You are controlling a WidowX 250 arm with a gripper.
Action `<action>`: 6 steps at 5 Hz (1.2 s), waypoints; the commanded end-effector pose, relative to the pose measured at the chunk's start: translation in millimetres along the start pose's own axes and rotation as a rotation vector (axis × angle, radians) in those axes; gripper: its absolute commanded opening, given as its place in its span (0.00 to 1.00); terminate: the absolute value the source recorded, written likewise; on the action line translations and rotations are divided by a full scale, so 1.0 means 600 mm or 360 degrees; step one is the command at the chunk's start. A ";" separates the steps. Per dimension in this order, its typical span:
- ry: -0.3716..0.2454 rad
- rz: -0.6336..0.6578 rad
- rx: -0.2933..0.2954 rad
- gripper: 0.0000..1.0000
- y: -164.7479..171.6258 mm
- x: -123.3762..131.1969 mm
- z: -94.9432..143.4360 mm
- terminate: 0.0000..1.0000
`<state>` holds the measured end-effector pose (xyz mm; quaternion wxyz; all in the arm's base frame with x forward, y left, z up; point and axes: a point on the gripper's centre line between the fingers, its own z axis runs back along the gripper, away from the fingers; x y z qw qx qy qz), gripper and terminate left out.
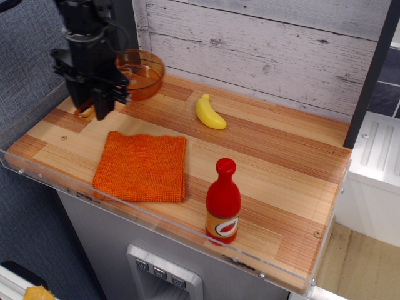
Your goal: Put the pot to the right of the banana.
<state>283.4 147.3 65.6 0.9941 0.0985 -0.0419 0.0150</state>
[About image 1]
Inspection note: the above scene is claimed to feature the yellow toy banana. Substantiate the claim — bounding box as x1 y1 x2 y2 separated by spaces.
196 94 227 129

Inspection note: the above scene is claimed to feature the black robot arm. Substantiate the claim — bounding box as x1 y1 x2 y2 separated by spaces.
51 1 129 120

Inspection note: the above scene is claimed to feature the yellow object bottom left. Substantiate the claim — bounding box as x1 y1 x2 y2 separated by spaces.
23 286 56 300

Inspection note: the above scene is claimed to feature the grey toy fridge cabinet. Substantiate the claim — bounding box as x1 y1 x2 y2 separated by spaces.
59 192 289 299

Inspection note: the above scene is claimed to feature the white ribbed appliance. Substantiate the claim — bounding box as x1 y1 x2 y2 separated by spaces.
334 112 399 246

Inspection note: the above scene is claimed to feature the orange knitted cloth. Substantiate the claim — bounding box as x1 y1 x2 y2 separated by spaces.
92 131 187 203

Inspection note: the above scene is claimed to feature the red sauce bottle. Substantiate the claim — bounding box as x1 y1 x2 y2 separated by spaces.
205 157 241 244

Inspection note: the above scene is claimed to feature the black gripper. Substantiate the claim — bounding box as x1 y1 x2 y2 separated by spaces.
51 34 123 121

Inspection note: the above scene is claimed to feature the right dark post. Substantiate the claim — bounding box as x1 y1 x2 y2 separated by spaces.
343 0 399 149

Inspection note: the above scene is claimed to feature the silver dispenser panel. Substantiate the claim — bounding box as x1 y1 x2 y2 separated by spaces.
126 244 204 299

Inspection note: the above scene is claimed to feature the orange transparent pan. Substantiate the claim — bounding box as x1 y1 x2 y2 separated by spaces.
74 49 166 119

